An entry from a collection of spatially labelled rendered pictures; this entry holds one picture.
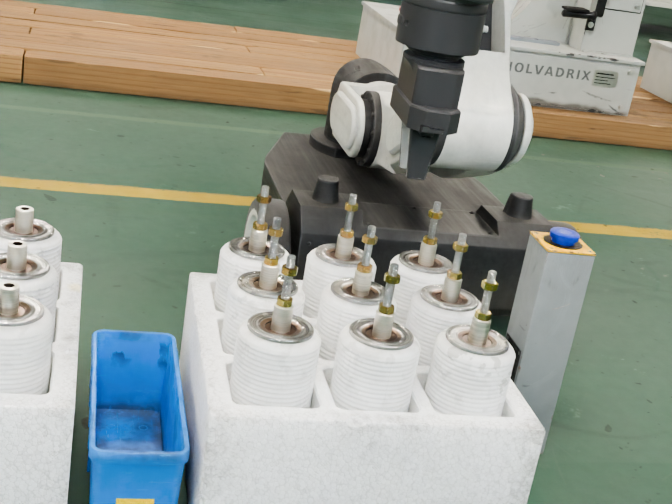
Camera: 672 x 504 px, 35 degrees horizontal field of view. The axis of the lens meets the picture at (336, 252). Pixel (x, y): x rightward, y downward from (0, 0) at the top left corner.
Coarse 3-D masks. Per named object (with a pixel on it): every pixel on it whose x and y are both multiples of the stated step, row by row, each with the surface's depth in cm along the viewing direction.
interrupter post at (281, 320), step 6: (276, 306) 119; (276, 312) 119; (282, 312) 119; (288, 312) 119; (276, 318) 119; (282, 318) 119; (288, 318) 119; (276, 324) 119; (282, 324) 119; (288, 324) 120; (276, 330) 120; (282, 330) 120; (288, 330) 120
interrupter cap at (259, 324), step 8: (264, 312) 123; (272, 312) 123; (248, 320) 120; (256, 320) 121; (264, 320) 121; (296, 320) 123; (304, 320) 123; (248, 328) 119; (256, 328) 119; (264, 328) 119; (296, 328) 121; (304, 328) 121; (312, 328) 121; (264, 336) 117; (272, 336) 118; (280, 336) 118; (288, 336) 118; (296, 336) 119; (304, 336) 119; (312, 336) 120
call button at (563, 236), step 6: (552, 228) 145; (558, 228) 145; (564, 228) 146; (552, 234) 144; (558, 234) 143; (564, 234) 143; (570, 234) 144; (576, 234) 144; (552, 240) 145; (558, 240) 144; (564, 240) 143; (570, 240) 143; (576, 240) 143
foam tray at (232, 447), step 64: (192, 320) 141; (192, 384) 134; (320, 384) 125; (512, 384) 133; (192, 448) 129; (256, 448) 117; (320, 448) 119; (384, 448) 120; (448, 448) 122; (512, 448) 123
